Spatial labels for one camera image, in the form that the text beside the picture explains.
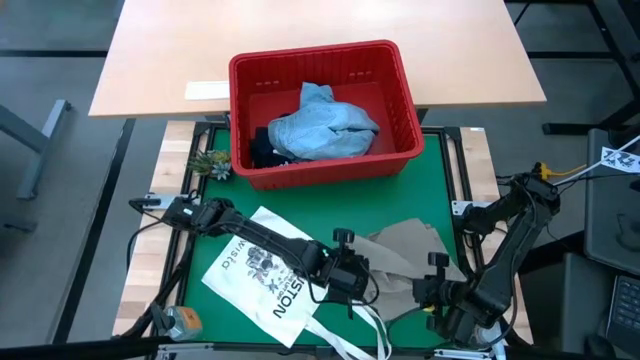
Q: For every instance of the black keyboard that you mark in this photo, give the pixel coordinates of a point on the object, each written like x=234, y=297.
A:
x=627, y=310

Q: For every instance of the small potted succulent plant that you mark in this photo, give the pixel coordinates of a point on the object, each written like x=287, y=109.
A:
x=212, y=165

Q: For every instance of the clear bottle with orange label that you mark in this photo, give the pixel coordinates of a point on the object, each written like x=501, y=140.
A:
x=185, y=322

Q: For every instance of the white label strip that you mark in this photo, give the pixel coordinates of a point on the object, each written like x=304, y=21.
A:
x=207, y=90

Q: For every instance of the light blue denim jeans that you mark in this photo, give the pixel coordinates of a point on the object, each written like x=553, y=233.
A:
x=325, y=130

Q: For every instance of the black desk frame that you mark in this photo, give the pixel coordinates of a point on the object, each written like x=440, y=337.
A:
x=575, y=55

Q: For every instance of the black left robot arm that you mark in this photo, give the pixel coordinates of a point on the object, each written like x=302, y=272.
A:
x=270, y=240

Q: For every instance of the black bar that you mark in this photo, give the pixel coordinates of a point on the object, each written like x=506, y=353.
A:
x=75, y=349

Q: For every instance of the grey cabinet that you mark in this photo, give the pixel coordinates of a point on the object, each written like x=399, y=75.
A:
x=607, y=225

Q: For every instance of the dark grey box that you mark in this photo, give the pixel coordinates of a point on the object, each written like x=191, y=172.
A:
x=585, y=300

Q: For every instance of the black metal table frame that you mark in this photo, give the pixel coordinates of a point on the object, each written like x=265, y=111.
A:
x=456, y=150

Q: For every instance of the black garment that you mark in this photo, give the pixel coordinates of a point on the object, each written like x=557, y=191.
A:
x=260, y=150

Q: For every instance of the red plastic laundry bin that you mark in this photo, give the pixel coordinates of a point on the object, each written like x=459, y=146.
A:
x=390, y=90

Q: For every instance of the white printed tote bag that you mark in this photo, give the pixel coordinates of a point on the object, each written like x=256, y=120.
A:
x=250, y=290

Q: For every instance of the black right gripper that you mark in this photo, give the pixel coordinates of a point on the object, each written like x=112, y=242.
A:
x=440, y=297

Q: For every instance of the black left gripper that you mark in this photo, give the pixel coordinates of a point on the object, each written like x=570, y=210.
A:
x=345, y=277

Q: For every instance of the khaki button shirt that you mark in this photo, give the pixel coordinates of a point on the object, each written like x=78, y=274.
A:
x=400, y=250

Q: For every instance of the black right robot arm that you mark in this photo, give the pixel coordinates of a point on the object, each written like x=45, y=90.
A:
x=500, y=280

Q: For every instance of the grey desk leg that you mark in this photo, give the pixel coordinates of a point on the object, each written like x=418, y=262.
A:
x=47, y=135

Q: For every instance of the green table mat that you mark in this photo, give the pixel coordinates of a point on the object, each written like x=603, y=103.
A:
x=325, y=210

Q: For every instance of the clear spray bottle white nozzle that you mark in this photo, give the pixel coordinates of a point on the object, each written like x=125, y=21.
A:
x=497, y=341

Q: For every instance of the light wood desk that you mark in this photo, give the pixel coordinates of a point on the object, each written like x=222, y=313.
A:
x=200, y=45

